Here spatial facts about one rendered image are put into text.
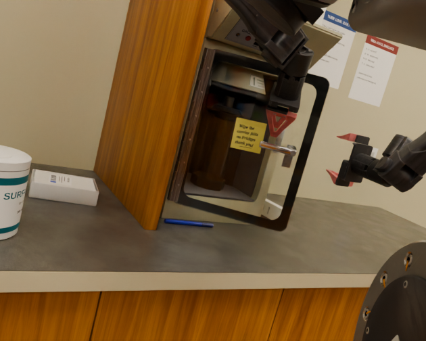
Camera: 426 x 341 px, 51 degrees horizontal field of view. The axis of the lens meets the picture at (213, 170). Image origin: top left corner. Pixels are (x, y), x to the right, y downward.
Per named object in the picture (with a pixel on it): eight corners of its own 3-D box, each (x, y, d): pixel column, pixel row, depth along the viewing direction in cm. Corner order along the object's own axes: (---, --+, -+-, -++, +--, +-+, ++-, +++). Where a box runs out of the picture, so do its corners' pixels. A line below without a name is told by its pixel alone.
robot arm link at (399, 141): (381, 168, 100) (410, 191, 101) (410, 127, 100) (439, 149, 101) (359, 167, 112) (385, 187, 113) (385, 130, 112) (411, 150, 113)
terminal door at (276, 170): (170, 201, 116) (209, 47, 109) (284, 233, 115) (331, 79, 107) (170, 201, 115) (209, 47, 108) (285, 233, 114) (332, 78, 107)
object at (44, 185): (30, 183, 117) (32, 168, 116) (91, 192, 123) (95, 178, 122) (28, 197, 106) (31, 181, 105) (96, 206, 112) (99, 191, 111)
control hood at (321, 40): (205, 36, 108) (216, -6, 106) (303, 70, 125) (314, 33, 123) (228, 38, 99) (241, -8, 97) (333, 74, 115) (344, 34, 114)
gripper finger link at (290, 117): (257, 137, 101) (268, 101, 95) (261, 122, 107) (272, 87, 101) (287, 145, 101) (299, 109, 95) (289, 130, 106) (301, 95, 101)
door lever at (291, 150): (257, 146, 111) (260, 136, 110) (294, 156, 111) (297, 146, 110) (257, 149, 106) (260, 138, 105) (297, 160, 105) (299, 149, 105)
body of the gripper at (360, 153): (368, 145, 119) (390, 152, 112) (356, 180, 121) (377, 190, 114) (351, 141, 115) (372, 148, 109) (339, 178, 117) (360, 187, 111)
